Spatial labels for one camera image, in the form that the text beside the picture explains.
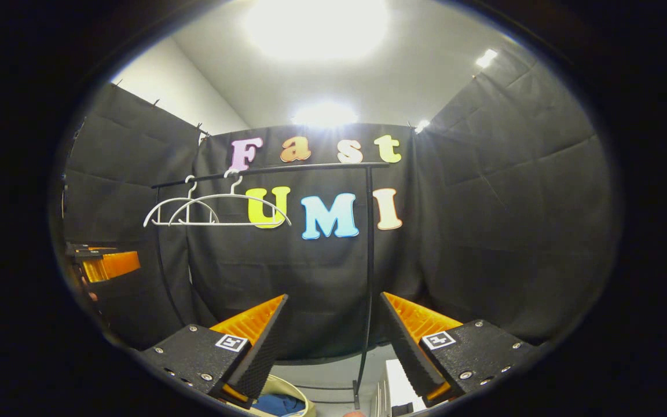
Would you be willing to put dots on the rectangular ceiling light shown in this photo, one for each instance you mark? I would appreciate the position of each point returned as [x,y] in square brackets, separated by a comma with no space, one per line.
[325,114]

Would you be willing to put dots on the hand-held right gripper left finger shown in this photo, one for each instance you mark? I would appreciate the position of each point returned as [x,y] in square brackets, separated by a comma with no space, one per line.
[261,341]

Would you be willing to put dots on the black metal clothes rack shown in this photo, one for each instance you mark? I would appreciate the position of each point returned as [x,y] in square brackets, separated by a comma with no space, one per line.
[310,167]

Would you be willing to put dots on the cream laundry hamper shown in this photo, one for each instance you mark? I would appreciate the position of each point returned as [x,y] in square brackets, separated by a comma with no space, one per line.
[294,387]

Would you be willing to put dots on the large ceiling light panel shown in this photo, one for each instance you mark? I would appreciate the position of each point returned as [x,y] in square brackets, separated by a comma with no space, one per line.
[316,29]

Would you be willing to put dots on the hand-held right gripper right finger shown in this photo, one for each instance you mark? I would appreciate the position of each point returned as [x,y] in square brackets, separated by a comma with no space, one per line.
[409,353]

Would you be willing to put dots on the white box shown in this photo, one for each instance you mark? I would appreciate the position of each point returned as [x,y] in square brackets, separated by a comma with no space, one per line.
[398,388]

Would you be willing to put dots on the small ceiling light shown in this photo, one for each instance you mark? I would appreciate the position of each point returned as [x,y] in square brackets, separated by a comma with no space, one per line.
[422,126]
[486,58]

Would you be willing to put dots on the white plastic hanger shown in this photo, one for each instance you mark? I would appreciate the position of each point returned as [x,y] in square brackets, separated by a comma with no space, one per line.
[160,223]
[252,223]

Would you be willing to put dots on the black backdrop cloth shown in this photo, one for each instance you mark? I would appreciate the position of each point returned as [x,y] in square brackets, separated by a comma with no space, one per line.
[513,231]

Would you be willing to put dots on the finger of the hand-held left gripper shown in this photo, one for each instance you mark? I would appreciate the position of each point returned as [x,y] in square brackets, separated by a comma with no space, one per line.
[87,251]
[116,265]

